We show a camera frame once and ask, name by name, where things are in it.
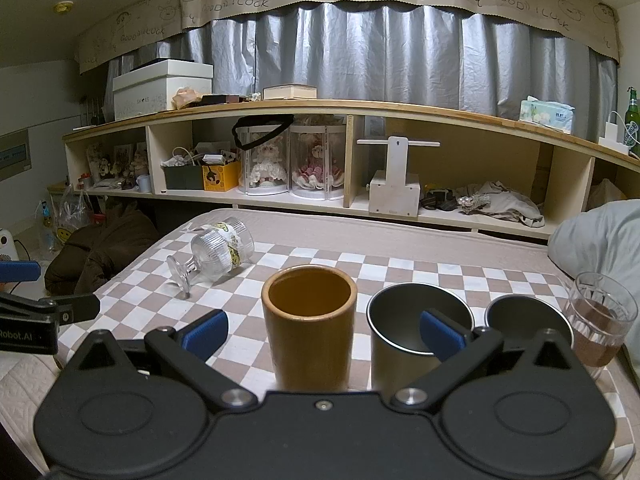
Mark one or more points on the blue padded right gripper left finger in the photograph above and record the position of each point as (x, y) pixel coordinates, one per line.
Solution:
(182, 355)

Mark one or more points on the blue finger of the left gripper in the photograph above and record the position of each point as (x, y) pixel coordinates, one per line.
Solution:
(19, 271)

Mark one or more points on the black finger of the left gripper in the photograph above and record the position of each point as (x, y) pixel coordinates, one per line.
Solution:
(62, 309)

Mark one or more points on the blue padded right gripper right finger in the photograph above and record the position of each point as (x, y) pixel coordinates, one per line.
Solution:
(462, 353)

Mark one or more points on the clear stemmed glass cup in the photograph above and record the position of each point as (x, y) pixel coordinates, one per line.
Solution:
(216, 250)

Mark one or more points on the large steel cup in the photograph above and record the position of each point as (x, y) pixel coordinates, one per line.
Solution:
(398, 354)

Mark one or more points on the small steel cup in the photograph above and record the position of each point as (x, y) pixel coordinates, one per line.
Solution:
(520, 317)

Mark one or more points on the brown bamboo cup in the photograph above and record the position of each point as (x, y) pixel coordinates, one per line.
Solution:
(309, 313)

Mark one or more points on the small white cup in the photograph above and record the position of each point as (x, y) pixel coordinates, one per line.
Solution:
(144, 183)

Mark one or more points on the clear plastic bag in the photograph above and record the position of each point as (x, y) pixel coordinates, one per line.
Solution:
(71, 215)

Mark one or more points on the checkered table cloth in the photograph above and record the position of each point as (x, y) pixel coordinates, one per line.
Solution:
(155, 409)

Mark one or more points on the clear glass with brown drink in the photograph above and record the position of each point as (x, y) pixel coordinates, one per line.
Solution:
(601, 312)

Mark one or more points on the crumpled grey clothes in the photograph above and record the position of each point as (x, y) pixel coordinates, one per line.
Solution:
(495, 200)

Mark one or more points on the yellow box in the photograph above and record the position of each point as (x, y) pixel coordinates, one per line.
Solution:
(221, 178)

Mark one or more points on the dark green box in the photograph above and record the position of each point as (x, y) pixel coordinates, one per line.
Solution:
(189, 177)

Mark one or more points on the white wooden stand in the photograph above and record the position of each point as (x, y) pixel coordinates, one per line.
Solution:
(394, 192)

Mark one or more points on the doll in clear case left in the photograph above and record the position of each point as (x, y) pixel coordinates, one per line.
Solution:
(264, 168)

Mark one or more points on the doll in clear case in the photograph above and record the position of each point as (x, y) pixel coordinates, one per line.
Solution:
(264, 168)
(317, 161)

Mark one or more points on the light grey pillow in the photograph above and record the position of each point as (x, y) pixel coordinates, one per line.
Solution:
(604, 240)

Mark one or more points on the wooden shelf unit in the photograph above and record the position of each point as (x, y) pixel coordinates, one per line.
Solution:
(473, 148)

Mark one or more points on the doll in clear case right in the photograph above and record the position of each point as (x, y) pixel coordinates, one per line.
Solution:
(317, 161)

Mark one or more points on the white storage box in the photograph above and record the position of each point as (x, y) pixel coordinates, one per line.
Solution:
(150, 89)

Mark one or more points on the tissue pack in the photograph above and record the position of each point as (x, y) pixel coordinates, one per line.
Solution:
(547, 114)

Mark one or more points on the beige flat box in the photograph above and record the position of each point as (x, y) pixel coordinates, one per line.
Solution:
(289, 92)

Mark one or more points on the white charger block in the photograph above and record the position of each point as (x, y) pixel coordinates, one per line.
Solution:
(610, 140)

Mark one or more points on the ceiling smoke detector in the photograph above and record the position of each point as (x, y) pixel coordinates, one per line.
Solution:
(63, 7)

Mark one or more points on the green glass bottle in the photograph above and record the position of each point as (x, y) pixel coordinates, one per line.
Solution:
(632, 124)

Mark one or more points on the silver grey curtain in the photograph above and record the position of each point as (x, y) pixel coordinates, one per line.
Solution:
(392, 52)

